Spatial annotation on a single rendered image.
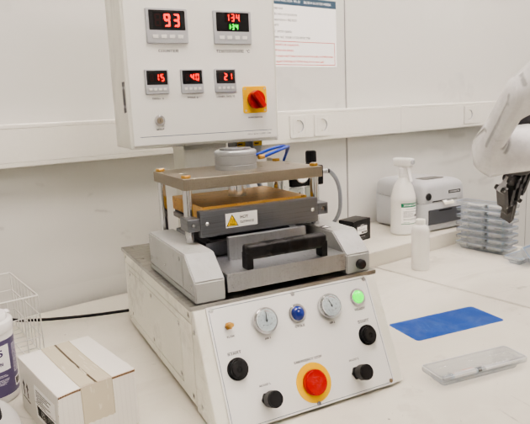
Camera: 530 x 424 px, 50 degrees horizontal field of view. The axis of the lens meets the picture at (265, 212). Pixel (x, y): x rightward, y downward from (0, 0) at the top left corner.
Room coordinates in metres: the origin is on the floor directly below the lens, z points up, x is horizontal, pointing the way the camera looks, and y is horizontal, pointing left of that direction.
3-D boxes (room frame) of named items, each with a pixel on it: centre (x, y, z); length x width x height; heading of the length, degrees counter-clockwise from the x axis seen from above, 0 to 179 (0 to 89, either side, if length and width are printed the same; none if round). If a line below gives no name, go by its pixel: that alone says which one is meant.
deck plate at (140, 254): (1.09, 0.07, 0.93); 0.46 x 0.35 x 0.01; 26
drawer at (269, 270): (1.02, 0.03, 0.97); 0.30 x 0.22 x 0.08; 26
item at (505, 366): (0.91, -0.35, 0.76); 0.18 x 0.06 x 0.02; 111
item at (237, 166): (1.10, 0.05, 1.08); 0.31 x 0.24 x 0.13; 116
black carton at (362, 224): (1.75, -0.28, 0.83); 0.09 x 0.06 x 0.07; 134
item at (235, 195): (1.06, 0.04, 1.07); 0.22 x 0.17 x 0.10; 116
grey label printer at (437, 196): (1.93, -0.54, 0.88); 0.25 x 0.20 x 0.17; 30
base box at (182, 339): (1.06, 0.03, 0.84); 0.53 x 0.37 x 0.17; 26
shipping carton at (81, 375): (0.83, 0.31, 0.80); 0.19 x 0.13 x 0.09; 36
